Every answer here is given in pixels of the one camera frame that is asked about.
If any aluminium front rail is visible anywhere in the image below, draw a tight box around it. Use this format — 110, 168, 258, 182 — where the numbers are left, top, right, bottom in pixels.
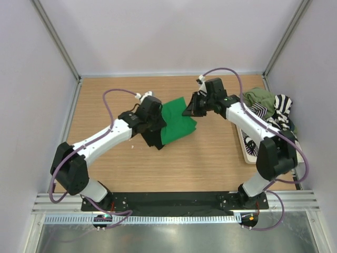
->
31, 190, 320, 214

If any right aluminium frame post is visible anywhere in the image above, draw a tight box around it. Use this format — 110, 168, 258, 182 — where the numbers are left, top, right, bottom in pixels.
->
262, 0, 312, 80

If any aluminium frame post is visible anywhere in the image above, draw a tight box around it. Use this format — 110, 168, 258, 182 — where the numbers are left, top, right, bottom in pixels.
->
262, 0, 312, 80
31, 0, 82, 82

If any black white striped tank top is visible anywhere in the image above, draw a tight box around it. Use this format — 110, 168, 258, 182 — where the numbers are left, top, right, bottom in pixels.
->
242, 94, 300, 156

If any olive green tank top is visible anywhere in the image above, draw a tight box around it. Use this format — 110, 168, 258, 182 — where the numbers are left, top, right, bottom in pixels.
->
242, 87, 300, 134

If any white plastic tray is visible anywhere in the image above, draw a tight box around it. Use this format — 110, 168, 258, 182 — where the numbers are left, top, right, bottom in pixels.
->
235, 123, 303, 164

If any bright green tank top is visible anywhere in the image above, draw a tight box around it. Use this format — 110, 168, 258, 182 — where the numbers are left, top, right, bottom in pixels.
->
161, 97, 197, 145

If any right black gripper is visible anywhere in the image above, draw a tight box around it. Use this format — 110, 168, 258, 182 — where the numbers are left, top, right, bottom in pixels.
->
182, 91, 214, 117

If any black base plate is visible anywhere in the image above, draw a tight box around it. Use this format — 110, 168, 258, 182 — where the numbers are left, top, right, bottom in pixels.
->
97, 191, 269, 217

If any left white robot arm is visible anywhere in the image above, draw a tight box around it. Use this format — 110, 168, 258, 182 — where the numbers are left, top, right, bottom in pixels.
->
51, 94, 166, 211

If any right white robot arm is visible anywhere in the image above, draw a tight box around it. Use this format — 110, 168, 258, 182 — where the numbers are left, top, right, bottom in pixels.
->
182, 75, 298, 209

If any slotted cable duct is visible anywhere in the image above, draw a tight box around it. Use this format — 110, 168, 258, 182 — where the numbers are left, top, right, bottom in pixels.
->
44, 213, 241, 225

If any left aluminium frame post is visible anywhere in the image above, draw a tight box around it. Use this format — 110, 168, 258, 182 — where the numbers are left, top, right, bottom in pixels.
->
31, 0, 82, 82

